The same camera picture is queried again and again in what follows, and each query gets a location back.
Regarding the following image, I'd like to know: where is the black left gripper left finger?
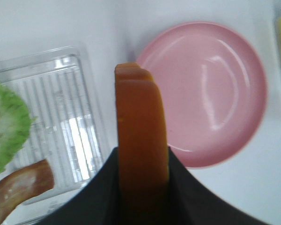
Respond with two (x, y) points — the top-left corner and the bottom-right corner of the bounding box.
(39, 148), (120, 225)

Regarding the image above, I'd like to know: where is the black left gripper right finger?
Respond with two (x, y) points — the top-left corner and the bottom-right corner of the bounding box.
(168, 149), (264, 225)

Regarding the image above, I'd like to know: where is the brown bacon strip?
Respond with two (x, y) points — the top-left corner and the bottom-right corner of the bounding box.
(0, 159), (54, 224)

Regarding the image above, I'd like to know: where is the bread slice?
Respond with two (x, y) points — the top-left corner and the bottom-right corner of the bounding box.
(115, 63), (170, 225)

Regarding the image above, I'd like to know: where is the green lettuce leaf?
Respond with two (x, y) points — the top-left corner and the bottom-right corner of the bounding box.
(0, 83), (33, 173)

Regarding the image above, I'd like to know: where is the left clear plastic tray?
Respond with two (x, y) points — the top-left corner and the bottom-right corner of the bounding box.
(0, 45), (110, 225)

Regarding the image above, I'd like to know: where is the pink round plate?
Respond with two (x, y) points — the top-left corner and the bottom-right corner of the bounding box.
(137, 21), (267, 168)

